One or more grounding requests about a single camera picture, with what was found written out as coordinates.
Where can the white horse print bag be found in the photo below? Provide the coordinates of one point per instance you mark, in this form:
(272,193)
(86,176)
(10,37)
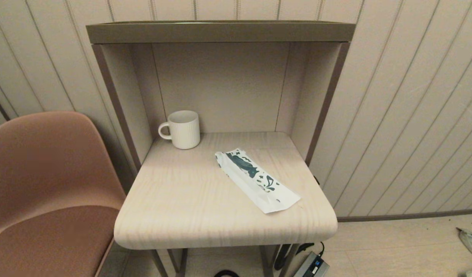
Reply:
(266,192)

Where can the beige wooden nightstand shelf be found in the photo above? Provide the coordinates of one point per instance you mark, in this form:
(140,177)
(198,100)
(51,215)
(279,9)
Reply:
(220,32)

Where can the brown baseboard strip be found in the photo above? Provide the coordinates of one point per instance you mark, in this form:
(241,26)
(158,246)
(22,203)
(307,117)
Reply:
(432,212)

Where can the white ribbed ceramic mug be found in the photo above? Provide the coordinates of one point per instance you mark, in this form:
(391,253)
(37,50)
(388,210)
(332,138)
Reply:
(184,130)

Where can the grey power adapter brick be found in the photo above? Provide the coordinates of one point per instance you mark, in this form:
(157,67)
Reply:
(311,267)

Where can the pink brown upholstered chair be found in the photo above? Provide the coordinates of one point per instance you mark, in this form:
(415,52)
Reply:
(47,246)

